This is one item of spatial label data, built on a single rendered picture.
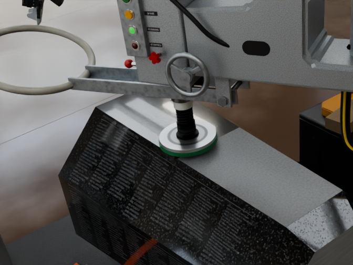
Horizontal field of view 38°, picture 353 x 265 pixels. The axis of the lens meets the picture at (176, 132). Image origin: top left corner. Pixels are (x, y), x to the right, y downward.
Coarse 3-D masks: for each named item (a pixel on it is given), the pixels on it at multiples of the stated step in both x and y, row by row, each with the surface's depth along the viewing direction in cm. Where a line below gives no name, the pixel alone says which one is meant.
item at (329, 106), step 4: (336, 96) 226; (340, 96) 226; (352, 96) 224; (328, 100) 224; (332, 100) 223; (336, 100) 223; (324, 104) 222; (328, 104) 221; (332, 104) 221; (336, 104) 220; (324, 108) 219; (328, 108) 218; (332, 108) 218; (336, 108) 217; (324, 112) 220; (328, 112) 217; (332, 112) 216
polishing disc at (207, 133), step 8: (200, 120) 197; (168, 128) 195; (176, 128) 195; (200, 128) 192; (208, 128) 192; (160, 136) 191; (168, 136) 190; (200, 136) 188; (208, 136) 187; (160, 144) 189; (168, 144) 186; (176, 144) 185; (184, 144) 184; (192, 144) 184; (200, 144) 183; (208, 144) 183; (176, 152) 183; (184, 152) 182
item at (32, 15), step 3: (33, 9) 218; (36, 9) 218; (33, 12) 218; (36, 12) 219; (27, 15) 220; (30, 15) 220; (33, 15) 220; (36, 15) 219; (33, 18) 221; (36, 18) 220; (39, 21) 221
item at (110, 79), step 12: (96, 72) 202; (108, 72) 199; (120, 72) 196; (132, 72) 193; (72, 84) 196; (84, 84) 193; (96, 84) 190; (108, 84) 187; (120, 84) 184; (132, 84) 182; (144, 84) 179; (156, 84) 177; (240, 84) 172; (156, 96) 179; (168, 96) 177; (180, 96) 174; (204, 96) 170
